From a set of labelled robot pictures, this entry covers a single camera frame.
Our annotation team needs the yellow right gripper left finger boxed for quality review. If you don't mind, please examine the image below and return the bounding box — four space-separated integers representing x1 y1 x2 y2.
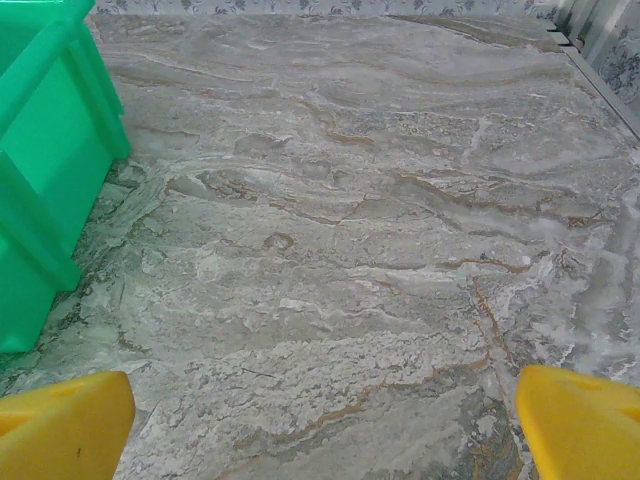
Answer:
0 370 136 480

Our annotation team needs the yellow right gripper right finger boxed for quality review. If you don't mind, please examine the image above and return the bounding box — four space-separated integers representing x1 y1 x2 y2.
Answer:
516 364 640 480

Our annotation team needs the green plastic bin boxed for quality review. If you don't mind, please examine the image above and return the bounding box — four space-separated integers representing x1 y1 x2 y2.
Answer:
0 0 132 354

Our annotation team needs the aluminium frame post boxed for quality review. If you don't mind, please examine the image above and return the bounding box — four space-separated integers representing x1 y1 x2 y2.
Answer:
552 0 619 54

